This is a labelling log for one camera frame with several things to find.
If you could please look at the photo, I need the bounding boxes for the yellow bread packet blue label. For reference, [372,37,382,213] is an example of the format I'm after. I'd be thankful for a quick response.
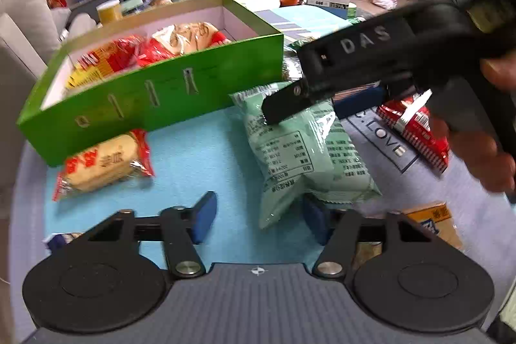
[355,201,465,268]

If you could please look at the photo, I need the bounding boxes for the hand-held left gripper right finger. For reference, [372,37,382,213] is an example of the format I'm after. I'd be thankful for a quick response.
[302,194,444,280]

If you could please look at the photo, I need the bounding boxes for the small blue white packet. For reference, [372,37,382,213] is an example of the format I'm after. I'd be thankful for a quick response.
[44,233,84,253]

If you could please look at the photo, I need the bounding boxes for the person's right hand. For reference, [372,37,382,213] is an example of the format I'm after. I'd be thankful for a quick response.
[428,57,516,194]

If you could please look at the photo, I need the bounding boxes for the red snack packet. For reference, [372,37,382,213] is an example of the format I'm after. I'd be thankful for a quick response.
[377,93,451,174]

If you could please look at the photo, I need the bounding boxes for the yellow cake packet red ends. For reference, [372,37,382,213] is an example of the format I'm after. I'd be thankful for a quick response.
[52,128,156,203]

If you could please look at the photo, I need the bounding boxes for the yellow can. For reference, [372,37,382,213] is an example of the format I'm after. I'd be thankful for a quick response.
[96,0,124,25]

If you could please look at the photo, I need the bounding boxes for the red yellow striped snack bag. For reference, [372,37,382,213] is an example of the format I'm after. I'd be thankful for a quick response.
[64,37,154,89]

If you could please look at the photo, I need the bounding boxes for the grey sofa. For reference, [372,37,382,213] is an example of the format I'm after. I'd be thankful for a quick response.
[0,0,97,216]

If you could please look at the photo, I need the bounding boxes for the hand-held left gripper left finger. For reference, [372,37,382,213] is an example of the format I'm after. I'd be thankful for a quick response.
[81,191,218,279]

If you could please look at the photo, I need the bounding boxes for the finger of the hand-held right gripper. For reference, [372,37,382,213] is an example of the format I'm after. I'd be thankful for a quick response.
[261,80,313,125]
[334,84,390,120]

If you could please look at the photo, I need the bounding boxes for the white pillow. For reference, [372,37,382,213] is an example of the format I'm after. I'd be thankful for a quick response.
[60,11,98,46]

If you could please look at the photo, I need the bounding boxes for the pale green snack bag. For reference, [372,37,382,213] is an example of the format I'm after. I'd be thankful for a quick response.
[229,81,383,231]

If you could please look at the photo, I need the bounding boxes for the green cardboard box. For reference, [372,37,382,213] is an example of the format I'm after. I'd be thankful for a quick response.
[17,0,285,168]

